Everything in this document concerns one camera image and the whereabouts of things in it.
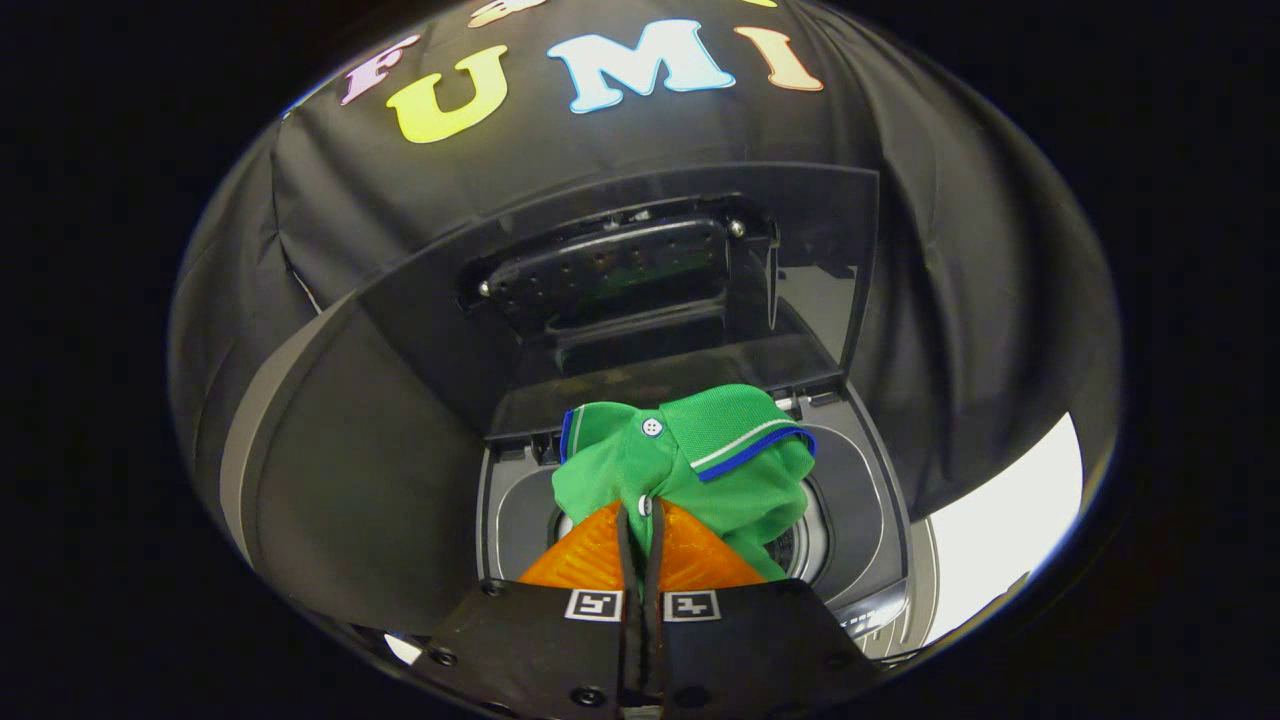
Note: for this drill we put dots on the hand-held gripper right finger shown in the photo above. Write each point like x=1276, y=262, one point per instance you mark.
x=750, y=660

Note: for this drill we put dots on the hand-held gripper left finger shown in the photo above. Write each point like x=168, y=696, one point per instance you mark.
x=540, y=660

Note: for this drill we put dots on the green polo shirt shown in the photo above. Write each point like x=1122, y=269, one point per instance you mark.
x=620, y=470

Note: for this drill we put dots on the grey cabinet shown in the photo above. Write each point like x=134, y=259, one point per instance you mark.
x=370, y=500

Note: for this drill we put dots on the white board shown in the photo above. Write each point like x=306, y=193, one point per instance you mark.
x=1000, y=520

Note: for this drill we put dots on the black backdrop cloth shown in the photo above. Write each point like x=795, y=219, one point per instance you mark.
x=950, y=300

